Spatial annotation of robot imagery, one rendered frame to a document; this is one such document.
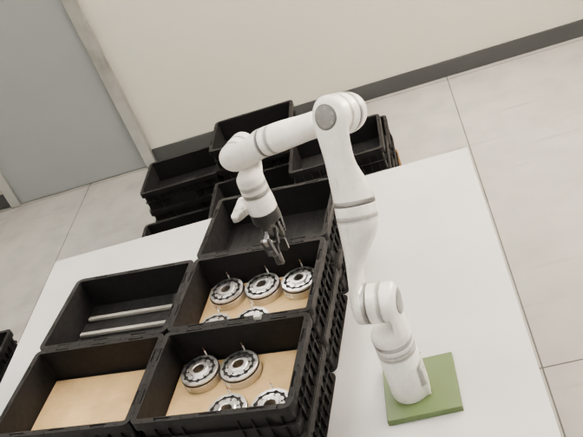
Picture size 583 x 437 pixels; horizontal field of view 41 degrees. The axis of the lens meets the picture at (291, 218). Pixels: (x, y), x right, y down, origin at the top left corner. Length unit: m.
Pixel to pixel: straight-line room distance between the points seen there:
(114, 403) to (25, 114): 3.35
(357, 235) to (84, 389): 0.93
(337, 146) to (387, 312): 0.37
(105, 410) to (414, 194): 1.19
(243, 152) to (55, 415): 0.88
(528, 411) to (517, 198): 1.94
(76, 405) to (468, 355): 1.02
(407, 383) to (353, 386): 0.21
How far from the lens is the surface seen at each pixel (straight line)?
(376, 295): 1.71
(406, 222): 2.49
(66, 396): 2.26
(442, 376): 1.95
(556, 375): 2.88
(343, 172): 1.66
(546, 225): 3.49
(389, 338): 1.77
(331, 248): 2.19
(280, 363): 1.97
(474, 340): 2.04
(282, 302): 2.15
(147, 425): 1.88
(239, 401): 1.89
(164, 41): 4.85
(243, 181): 1.91
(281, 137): 1.78
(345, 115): 1.65
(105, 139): 5.19
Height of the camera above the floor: 2.12
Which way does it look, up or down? 32 degrees down
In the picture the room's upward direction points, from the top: 23 degrees counter-clockwise
